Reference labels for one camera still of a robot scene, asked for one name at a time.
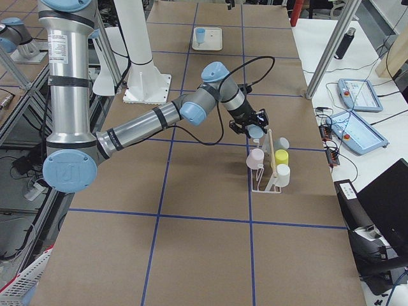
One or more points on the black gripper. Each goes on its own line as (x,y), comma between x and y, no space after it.
(245,115)

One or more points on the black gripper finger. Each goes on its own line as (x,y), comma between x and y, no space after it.
(230,4)

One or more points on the blue plastic cup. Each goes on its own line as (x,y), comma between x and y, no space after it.
(255,132)
(200,35)

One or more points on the pink plastic cup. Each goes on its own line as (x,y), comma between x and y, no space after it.
(255,158)

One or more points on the grey plastic cup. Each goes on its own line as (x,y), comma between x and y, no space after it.
(281,143)

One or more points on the yellow plastic cup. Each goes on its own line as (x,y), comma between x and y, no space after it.
(281,157)

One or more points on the pale cream plastic cup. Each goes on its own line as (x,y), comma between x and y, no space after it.
(283,175)

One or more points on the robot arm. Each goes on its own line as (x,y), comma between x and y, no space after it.
(74,152)

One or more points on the cream tray with bunny print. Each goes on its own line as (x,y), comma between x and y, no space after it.
(213,40)

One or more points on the black usb hub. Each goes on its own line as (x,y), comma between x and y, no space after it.
(330,147)

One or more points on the robot teach pendant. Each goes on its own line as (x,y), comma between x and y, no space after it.
(356,133)
(359,95)

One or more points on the black water bottle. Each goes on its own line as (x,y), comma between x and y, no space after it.
(345,43)

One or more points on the black box with white label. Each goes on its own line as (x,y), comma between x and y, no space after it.
(357,207)

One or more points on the white wire cup rack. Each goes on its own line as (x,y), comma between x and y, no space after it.
(265,178)

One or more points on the aluminium profile post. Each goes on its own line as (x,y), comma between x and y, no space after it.
(341,26)

